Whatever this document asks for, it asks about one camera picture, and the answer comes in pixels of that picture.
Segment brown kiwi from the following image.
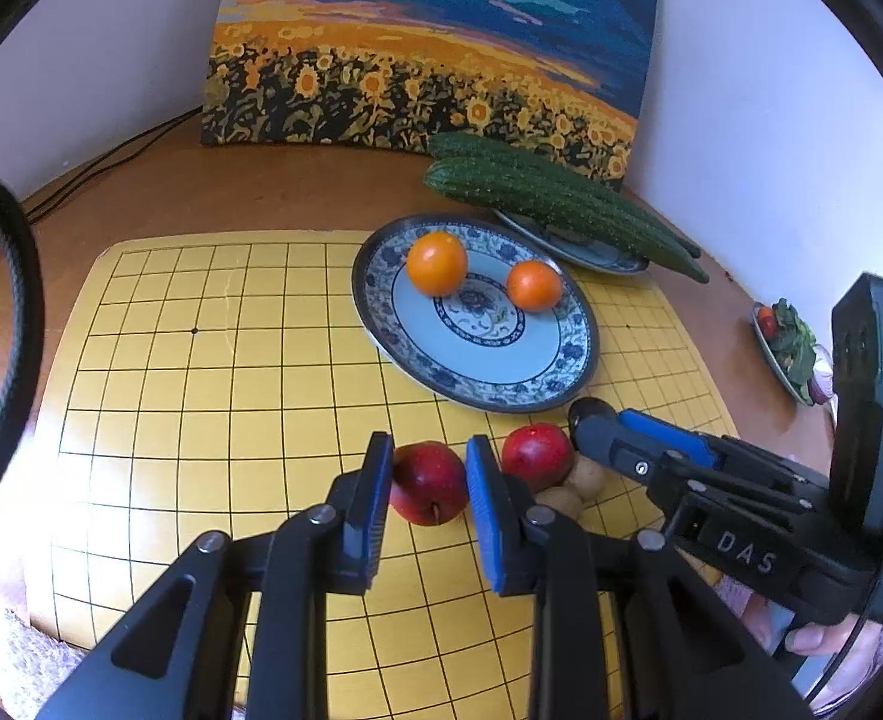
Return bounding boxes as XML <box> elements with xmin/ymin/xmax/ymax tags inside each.
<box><xmin>563</xmin><ymin>454</ymin><xmax>606</xmax><ymax>502</ymax></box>
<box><xmin>535</xmin><ymin>484</ymin><xmax>586</xmax><ymax>520</ymax></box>

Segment person's hand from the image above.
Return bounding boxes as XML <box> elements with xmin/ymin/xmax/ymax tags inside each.
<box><xmin>740</xmin><ymin>590</ymin><xmax>883</xmax><ymax>714</ymax></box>

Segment yellow go board mat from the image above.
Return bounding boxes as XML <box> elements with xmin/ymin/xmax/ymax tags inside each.
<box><xmin>28</xmin><ymin>231</ymin><xmax>732</xmax><ymax>718</ymax></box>

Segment red apple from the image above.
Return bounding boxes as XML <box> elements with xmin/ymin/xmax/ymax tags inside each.
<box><xmin>389</xmin><ymin>440</ymin><xmax>469</xmax><ymax>527</ymax></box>
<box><xmin>501</xmin><ymin>422</ymin><xmax>574</xmax><ymax>493</ymax></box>

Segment black braided cable loop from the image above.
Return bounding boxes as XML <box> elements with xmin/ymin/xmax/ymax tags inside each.
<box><xmin>0</xmin><ymin>170</ymin><xmax>47</xmax><ymax>550</ymax></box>

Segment brown kiwi back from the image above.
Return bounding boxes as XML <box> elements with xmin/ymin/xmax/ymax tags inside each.
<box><xmin>563</xmin><ymin>454</ymin><xmax>606</xmax><ymax>502</ymax></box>

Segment black camera box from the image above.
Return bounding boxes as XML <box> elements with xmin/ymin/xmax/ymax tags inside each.
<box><xmin>828</xmin><ymin>273</ymin><xmax>883</xmax><ymax>536</ymax></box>

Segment front green cucumber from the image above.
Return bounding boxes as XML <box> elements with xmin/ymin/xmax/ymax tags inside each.
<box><xmin>423</xmin><ymin>156</ymin><xmax>710</xmax><ymax>284</ymax></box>

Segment thin black wall cables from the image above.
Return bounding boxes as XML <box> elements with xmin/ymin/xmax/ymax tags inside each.
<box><xmin>0</xmin><ymin>106</ymin><xmax>205</xmax><ymax>295</ymax></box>

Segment blue white porcelain plate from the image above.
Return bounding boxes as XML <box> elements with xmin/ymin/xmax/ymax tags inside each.
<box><xmin>352</xmin><ymin>213</ymin><xmax>601</xmax><ymax>413</ymax></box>

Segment small orange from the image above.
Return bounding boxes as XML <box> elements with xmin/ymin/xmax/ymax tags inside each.
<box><xmin>505</xmin><ymin>260</ymin><xmax>563</xmax><ymax>314</ymax></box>

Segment large orange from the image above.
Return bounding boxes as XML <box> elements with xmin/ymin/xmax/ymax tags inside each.
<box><xmin>405</xmin><ymin>231</ymin><xmax>469</xmax><ymax>298</ymax></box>

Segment dark purple plum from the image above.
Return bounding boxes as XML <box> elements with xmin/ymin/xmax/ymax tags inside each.
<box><xmin>567</xmin><ymin>397</ymin><xmax>617</xmax><ymax>436</ymax></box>

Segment brown kiwi front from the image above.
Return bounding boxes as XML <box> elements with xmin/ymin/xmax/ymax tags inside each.
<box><xmin>535</xmin><ymin>484</ymin><xmax>586</xmax><ymax>520</ymax></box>

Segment green cucumber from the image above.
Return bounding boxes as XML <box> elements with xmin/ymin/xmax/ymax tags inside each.
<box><xmin>423</xmin><ymin>156</ymin><xmax>710</xmax><ymax>284</ymax></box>
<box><xmin>428</xmin><ymin>130</ymin><xmax>702</xmax><ymax>259</ymax></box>

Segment salad dish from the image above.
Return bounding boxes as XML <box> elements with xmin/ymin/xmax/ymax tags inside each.
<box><xmin>750</xmin><ymin>298</ymin><xmax>834</xmax><ymax>406</ymax></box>

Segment back green cucumber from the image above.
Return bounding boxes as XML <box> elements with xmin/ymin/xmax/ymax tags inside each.
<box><xmin>428</xmin><ymin>130</ymin><xmax>702</xmax><ymax>259</ymax></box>

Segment sunflower field painting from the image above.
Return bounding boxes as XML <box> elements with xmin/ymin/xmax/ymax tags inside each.
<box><xmin>200</xmin><ymin>0</ymin><xmax>658</xmax><ymax>185</ymax></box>

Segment small blue white plate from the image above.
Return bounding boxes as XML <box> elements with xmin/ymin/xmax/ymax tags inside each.
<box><xmin>495</xmin><ymin>211</ymin><xmax>648</xmax><ymax>277</ymax></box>

